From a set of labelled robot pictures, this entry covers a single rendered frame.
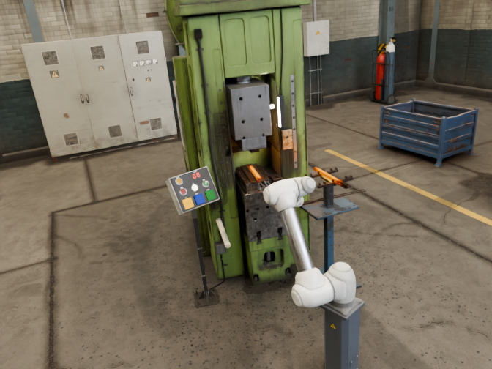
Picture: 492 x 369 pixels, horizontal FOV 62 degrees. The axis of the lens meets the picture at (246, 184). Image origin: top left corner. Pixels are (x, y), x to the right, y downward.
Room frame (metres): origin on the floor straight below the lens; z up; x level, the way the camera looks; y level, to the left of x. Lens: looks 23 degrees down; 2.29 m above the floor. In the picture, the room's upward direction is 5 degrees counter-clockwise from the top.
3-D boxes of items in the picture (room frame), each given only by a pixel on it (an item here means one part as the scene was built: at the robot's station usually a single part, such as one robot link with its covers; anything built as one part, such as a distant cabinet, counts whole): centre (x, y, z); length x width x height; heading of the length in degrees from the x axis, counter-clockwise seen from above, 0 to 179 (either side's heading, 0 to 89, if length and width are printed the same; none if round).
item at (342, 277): (2.02, -0.51, 0.77); 0.18 x 0.16 x 0.22; 111
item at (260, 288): (3.11, -0.10, 0.01); 0.58 x 0.39 x 0.01; 101
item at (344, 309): (2.04, -0.53, 0.63); 0.22 x 0.18 x 0.06; 131
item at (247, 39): (3.52, -0.07, 2.06); 0.44 x 0.41 x 0.47; 11
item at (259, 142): (3.36, -0.06, 1.32); 0.42 x 0.20 x 0.10; 11
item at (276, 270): (3.38, -0.11, 0.23); 0.55 x 0.37 x 0.47; 11
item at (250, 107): (3.37, -0.10, 1.56); 0.42 x 0.39 x 0.40; 11
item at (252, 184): (3.36, -0.06, 0.96); 0.42 x 0.20 x 0.09; 11
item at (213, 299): (2.97, 0.44, 0.05); 0.22 x 0.22 x 0.09; 11
